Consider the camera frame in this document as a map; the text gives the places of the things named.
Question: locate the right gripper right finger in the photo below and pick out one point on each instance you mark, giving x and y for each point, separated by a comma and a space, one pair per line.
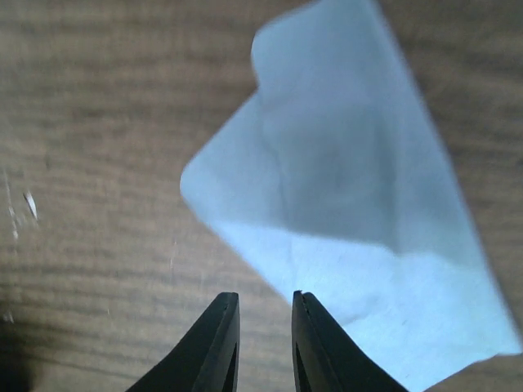
325, 358

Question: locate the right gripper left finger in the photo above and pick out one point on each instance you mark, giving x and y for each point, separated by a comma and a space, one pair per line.
207, 356

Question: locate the light blue cloth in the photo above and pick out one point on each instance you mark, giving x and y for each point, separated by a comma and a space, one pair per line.
331, 179

